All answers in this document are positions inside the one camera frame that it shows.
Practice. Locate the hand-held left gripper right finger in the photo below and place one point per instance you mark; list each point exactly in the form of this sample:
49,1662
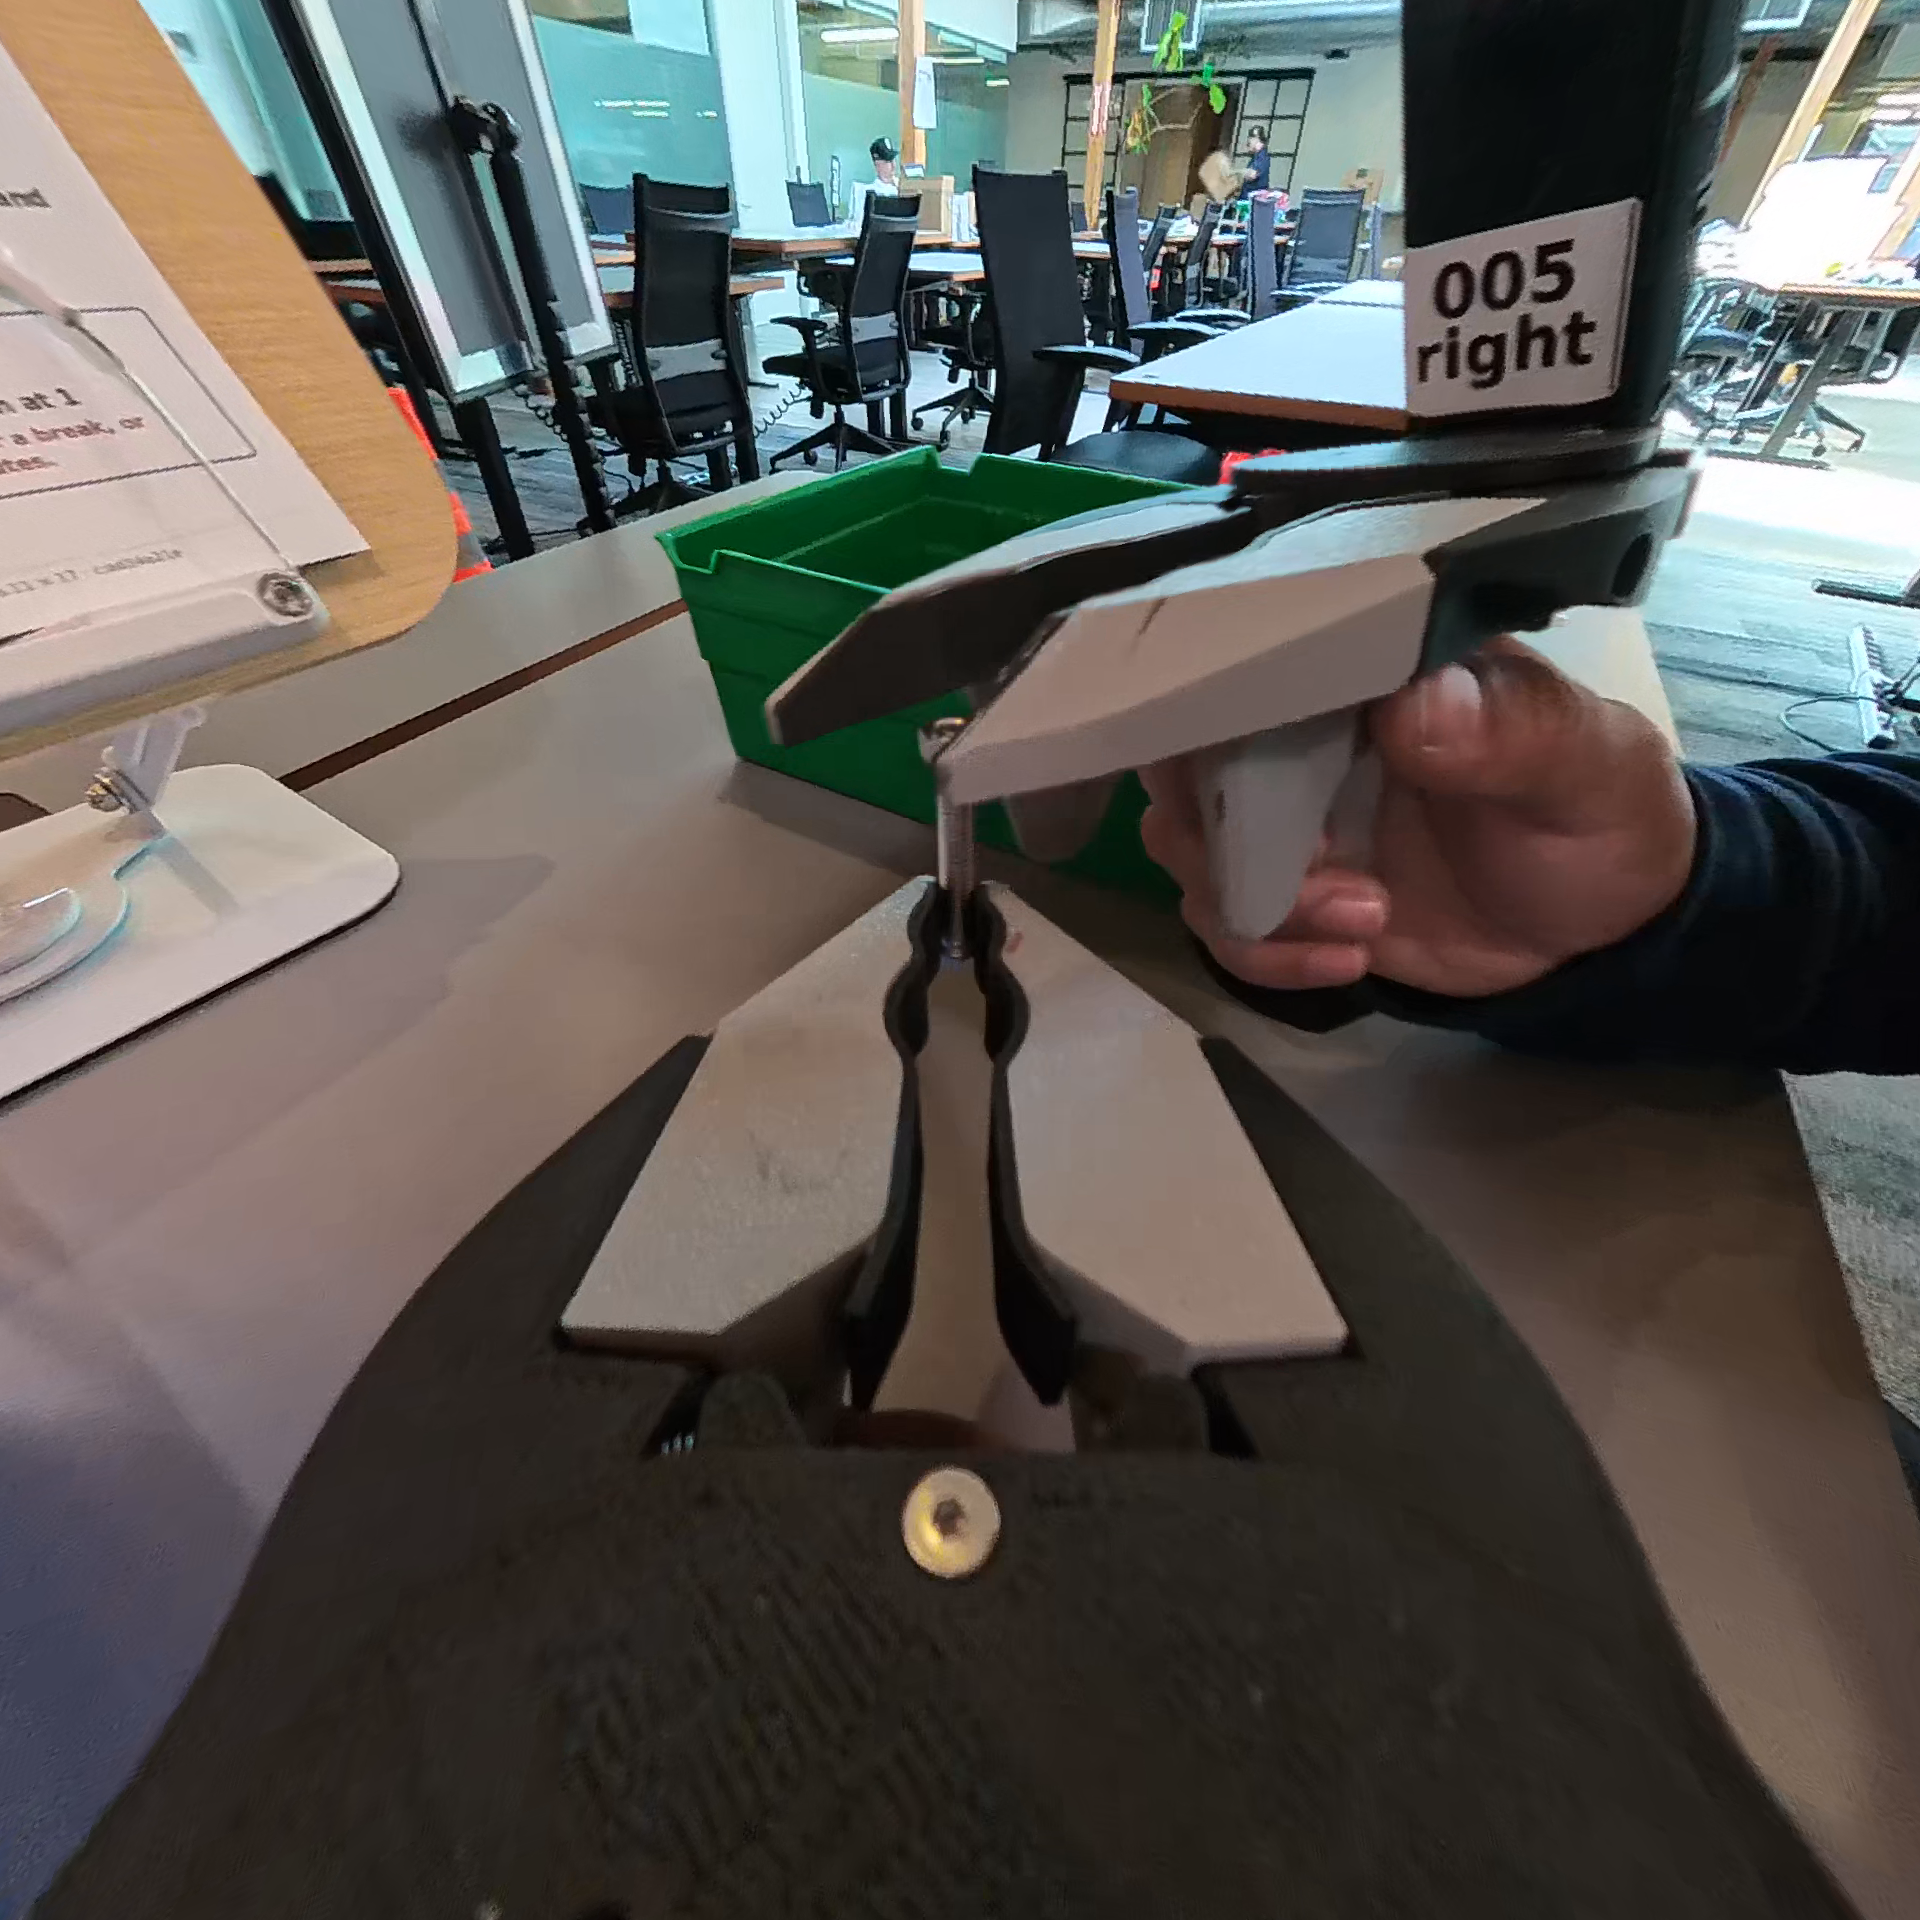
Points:
1170,1185

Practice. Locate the orange traffic cone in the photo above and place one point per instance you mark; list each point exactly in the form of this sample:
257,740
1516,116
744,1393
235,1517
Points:
470,543

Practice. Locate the printed instruction sheet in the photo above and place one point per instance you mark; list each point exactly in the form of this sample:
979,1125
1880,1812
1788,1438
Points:
89,494

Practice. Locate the grey office table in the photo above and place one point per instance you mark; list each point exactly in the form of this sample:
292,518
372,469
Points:
1276,359

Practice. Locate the group of black office chairs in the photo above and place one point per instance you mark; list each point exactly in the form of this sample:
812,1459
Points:
675,330

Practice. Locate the white framed grey panel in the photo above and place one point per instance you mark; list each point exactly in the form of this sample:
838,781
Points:
406,149

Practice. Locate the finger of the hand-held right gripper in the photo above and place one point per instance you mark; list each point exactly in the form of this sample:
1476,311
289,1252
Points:
1231,646
960,630

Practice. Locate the silver hex bolt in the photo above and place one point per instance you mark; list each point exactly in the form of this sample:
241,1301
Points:
952,839

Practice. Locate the green plastic bin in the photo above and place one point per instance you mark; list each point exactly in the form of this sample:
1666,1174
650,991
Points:
779,661

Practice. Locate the wooden display board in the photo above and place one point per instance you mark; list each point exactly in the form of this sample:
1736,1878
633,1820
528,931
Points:
300,300

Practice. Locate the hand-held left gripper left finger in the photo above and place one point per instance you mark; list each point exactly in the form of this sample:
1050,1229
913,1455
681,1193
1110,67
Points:
750,1171

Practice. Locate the hanging green plant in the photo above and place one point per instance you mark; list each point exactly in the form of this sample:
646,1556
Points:
1170,44

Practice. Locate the person's right forearm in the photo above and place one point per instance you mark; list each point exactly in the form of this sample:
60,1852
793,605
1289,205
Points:
1799,931

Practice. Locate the person's right hand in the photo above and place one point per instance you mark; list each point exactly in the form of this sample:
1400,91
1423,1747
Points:
1545,827

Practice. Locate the grey standing desk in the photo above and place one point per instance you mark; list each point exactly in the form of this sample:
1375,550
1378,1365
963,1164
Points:
1844,293

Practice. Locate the silver hex nut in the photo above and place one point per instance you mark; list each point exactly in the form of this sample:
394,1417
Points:
943,735

